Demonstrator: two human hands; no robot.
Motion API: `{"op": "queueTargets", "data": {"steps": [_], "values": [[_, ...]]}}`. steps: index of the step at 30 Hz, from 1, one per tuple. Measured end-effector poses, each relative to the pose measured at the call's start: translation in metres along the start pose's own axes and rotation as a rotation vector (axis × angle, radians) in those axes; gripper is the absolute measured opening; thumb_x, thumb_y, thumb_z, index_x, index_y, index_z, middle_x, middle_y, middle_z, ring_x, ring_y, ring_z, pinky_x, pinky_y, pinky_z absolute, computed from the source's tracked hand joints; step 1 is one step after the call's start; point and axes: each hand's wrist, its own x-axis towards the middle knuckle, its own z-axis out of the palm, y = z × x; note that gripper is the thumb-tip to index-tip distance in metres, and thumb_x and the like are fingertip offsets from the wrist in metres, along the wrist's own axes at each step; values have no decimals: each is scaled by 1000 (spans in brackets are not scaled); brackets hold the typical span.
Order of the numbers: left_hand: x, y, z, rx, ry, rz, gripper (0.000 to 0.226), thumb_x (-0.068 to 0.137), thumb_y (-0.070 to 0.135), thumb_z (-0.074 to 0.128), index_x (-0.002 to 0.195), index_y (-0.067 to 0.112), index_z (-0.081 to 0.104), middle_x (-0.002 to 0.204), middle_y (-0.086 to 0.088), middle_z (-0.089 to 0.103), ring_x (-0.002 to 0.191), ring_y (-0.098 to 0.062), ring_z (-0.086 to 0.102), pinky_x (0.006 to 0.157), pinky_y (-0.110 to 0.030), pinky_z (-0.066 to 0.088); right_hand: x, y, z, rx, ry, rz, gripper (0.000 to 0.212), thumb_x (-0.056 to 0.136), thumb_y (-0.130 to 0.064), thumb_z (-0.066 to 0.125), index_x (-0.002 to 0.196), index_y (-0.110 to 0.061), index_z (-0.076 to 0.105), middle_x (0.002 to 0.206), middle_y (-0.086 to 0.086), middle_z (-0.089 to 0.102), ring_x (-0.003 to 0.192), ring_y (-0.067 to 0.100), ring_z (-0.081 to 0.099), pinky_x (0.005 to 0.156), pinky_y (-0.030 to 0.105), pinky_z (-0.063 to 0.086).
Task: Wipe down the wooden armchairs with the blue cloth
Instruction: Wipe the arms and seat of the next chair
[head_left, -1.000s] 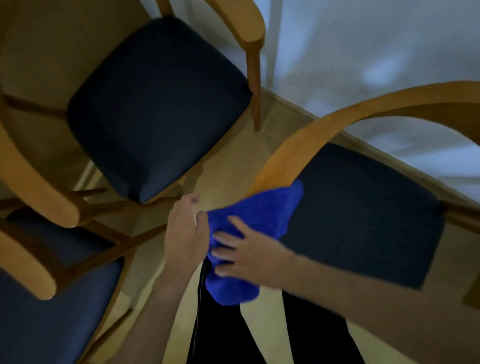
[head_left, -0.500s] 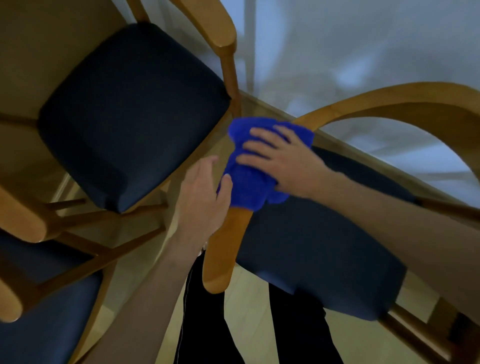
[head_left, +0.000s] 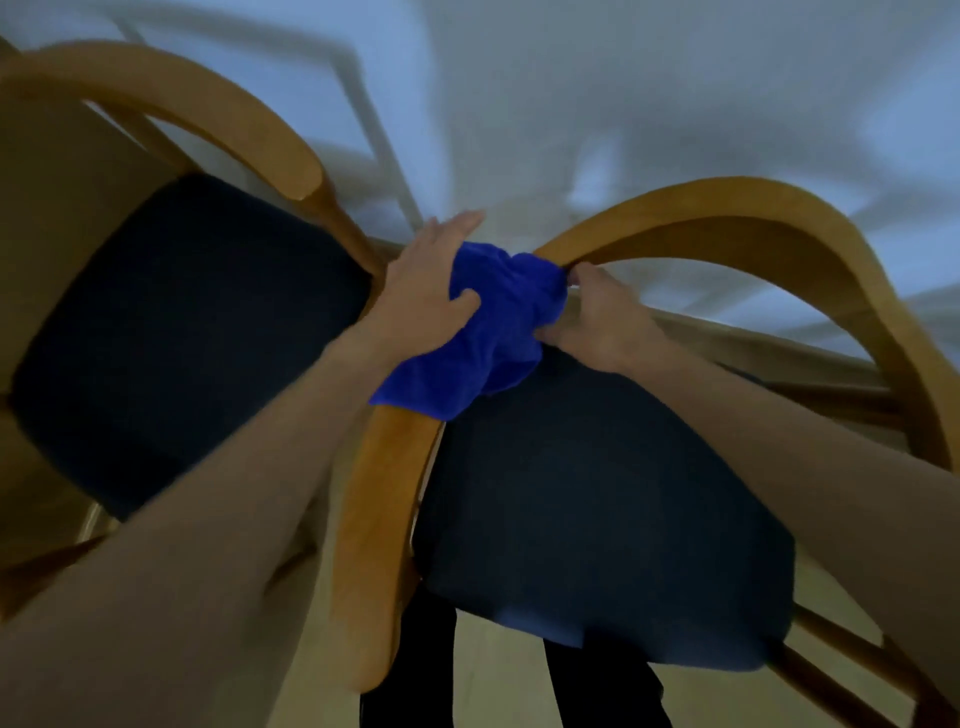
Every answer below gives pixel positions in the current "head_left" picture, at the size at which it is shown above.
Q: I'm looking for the dark blue seat cushion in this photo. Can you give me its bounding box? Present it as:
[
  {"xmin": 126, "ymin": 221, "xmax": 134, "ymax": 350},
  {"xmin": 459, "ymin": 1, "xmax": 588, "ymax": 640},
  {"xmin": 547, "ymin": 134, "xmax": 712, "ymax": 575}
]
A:
[
  {"xmin": 411, "ymin": 346, "xmax": 798, "ymax": 673},
  {"xmin": 9, "ymin": 172, "xmax": 375, "ymax": 522}
]

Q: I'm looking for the wooden armchair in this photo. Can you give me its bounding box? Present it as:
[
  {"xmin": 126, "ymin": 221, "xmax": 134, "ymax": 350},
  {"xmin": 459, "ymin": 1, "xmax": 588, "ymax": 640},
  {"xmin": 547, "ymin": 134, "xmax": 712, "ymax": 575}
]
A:
[
  {"xmin": 328, "ymin": 177, "xmax": 960, "ymax": 728},
  {"xmin": 0, "ymin": 40, "xmax": 390, "ymax": 625}
]

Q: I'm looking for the person's right forearm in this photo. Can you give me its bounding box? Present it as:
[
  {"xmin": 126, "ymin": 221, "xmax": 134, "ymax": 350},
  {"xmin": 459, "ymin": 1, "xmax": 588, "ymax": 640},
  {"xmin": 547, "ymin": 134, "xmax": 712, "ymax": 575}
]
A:
[{"xmin": 628, "ymin": 342, "xmax": 960, "ymax": 710}]

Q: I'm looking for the person's right leg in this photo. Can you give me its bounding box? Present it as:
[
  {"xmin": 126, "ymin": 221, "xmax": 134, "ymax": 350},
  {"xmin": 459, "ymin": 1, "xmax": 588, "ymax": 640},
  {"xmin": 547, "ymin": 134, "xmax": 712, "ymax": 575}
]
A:
[{"xmin": 543, "ymin": 636, "xmax": 676, "ymax": 728}]

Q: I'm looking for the person's right hand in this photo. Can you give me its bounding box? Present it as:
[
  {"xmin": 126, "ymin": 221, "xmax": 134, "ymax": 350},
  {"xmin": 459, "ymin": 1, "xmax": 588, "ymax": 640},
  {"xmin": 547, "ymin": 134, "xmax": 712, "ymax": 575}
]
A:
[{"xmin": 534, "ymin": 261, "xmax": 664, "ymax": 374}]

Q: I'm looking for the person's left leg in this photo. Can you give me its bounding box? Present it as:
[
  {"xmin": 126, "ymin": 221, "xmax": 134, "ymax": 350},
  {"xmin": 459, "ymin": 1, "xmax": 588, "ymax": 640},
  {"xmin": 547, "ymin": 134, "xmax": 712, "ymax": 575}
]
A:
[{"xmin": 358, "ymin": 583, "xmax": 460, "ymax": 728}]

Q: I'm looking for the blue microfibre cloth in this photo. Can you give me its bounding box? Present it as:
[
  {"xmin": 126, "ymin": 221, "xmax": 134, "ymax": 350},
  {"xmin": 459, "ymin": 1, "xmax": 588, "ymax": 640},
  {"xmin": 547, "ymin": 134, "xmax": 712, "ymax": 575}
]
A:
[{"xmin": 369, "ymin": 241, "xmax": 570, "ymax": 423}]

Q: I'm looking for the person's left forearm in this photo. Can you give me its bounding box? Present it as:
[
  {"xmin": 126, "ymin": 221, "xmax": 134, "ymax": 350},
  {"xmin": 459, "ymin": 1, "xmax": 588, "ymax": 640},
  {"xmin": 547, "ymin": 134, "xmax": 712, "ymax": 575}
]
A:
[{"xmin": 0, "ymin": 328, "xmax": 393, "ymax": 728}]

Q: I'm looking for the person's leg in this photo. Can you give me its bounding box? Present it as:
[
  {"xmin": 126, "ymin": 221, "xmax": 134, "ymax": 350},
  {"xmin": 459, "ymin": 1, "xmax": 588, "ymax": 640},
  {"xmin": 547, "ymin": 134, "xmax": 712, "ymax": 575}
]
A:
[
  {"xmin": 543, "ymin": 636, "xmax": 676, "ymax": 728},
  {"xmin": 358, "ymin": 583, "xmax": 460, "ymax": 728}
]

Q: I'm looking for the person's left hand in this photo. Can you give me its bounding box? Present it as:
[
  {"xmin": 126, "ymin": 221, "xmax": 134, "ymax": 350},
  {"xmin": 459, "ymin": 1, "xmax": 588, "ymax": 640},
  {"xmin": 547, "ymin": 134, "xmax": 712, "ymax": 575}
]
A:
[{"xmin": 358, "ymin": 210, "xmax": 486, "ymax": 360}]

